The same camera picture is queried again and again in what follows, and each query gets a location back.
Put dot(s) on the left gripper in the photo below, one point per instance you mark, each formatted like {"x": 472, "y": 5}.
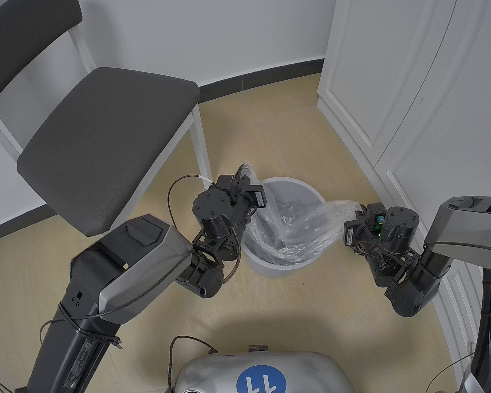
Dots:
{"x": 251, "y": 197}

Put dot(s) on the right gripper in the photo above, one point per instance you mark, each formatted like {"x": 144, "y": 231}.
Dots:
{"x": 358, "y": 235}

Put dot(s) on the clear plastic bag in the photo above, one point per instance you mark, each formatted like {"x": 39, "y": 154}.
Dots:
{"x": 307, "y": 227}

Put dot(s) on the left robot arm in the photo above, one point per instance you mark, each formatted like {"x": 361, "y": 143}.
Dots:
{"x": 139, "y": 256}

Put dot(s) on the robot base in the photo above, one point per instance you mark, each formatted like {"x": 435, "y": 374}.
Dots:
{"x": 270, "y": 371}

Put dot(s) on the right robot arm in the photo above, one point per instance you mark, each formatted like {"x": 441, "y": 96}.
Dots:
{"x": 462, "y": 227}

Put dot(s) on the white trash bin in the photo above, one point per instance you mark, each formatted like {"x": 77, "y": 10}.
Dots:
{"x": 266, "y": 266}

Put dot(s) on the white chair dark grey seat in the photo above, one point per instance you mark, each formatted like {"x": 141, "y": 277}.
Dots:
{"x": 106, "y": 129}

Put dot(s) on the white wardrobe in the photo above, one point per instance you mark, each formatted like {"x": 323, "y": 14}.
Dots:
{"x": 392, "y": 55}

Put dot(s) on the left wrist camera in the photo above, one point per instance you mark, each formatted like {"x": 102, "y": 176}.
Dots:
{"x": 227, "y": 184}

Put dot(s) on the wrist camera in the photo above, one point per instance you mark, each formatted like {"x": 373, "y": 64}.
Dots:
{"x": 227, "y": 184}
{"x": 375, "y": 213}

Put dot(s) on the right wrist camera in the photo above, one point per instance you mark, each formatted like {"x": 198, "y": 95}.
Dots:
{"x": 375, "y": 213}

